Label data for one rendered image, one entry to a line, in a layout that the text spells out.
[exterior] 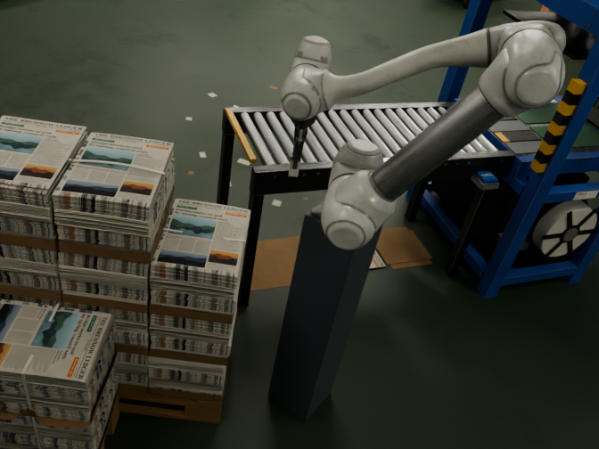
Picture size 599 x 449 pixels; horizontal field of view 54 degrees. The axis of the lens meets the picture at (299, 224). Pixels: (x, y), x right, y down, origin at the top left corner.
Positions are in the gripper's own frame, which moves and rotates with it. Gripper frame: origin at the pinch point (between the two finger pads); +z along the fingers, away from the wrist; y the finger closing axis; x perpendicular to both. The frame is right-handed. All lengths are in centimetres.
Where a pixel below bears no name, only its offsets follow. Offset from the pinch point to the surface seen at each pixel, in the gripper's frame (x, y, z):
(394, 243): 71, -114, 116
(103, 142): -64, -13, 10
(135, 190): -46.8, 11.2, 9.6
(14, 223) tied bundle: -82, 19, 23
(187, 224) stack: -33.3, -4.3, 33.2
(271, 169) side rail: -7, -51, 36
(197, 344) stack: -24, 18, 69
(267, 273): -1, -73, 116
